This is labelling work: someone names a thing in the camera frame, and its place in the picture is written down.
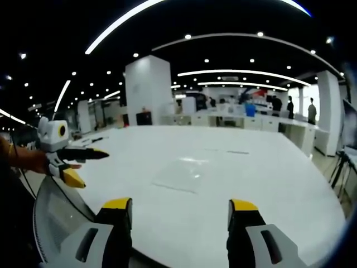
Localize person's dark clothing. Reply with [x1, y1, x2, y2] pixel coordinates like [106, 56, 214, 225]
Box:
[0, 164, 38, 268]

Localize black pen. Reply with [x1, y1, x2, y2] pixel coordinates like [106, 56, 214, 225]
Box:
[80, 136, 110, 143]

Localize black tripod stand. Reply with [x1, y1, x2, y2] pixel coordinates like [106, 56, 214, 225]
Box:
[330, 150, 357, 198]

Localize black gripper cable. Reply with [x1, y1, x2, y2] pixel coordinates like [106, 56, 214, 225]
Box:
[10, 136, 37, 199]

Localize clear resealable bag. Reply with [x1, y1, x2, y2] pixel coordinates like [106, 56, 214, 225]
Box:
[152, 157, 210, 195]

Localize grey mesh office chair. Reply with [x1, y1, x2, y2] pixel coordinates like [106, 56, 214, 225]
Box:
[32, 175, 99, 265]

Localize row of white desks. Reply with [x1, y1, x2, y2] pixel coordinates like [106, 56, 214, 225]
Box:
[160, 109, 319, 157]

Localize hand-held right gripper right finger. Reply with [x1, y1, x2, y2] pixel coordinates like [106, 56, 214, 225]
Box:
[226, 198, 307, 268]

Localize person's left hand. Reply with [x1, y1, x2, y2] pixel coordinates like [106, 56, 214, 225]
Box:
[26, 150, 83, 175]

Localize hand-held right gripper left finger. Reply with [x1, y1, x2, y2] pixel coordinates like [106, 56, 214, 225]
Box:
[62, 197, 133, 268]

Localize dark hanging screen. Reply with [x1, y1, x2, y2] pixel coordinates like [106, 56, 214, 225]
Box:
[341, 98, 357, 149]

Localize curved ceiling light strip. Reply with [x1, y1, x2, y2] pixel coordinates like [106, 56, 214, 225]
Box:
[84, 0, 312, 55]

